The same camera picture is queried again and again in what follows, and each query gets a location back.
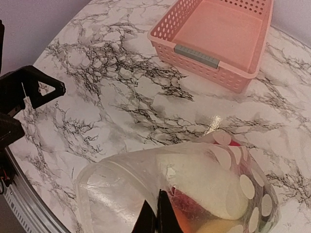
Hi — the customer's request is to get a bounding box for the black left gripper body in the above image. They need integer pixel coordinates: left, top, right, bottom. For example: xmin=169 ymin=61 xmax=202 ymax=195
xmin=0 ymin=96 xmax=25 ymax=149

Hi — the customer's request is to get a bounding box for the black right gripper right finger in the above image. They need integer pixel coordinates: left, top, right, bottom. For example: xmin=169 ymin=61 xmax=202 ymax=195
xmin=156 ymin=190 xmax=191 ymax=233

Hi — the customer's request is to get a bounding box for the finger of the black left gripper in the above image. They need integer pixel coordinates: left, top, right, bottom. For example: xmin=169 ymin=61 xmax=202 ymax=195
xmin=0 ymin=66 xmax=66 ymax=109

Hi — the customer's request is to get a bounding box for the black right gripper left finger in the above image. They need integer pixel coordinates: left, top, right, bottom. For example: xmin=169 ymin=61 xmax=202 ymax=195
xmin=132 ymin=201 xmax=157 ymax=233

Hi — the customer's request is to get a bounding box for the clear zip top bag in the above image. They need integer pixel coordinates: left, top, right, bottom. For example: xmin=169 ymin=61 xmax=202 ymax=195
xmin=76 ymin=116 xmax=279 ymax=233

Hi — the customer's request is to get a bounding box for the yellow fake lemon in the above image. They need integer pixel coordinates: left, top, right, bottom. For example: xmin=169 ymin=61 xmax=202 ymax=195
xmin=196 ymin=219 xmax=244 ymax=233

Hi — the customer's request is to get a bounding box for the pink plastic basket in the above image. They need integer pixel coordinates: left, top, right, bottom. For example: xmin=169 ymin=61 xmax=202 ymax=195
xmin=147 ymin=0 xmax=274 ymax=93

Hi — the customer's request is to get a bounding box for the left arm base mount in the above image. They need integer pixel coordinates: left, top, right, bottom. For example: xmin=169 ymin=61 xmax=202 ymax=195
xmin=0 ymin=147 xmax=17 ymax=195

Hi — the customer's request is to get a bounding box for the front aluminium rail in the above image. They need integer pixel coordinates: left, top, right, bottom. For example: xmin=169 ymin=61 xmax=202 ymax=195
xmin=3 ymin=161 xmax=69 ymax=233

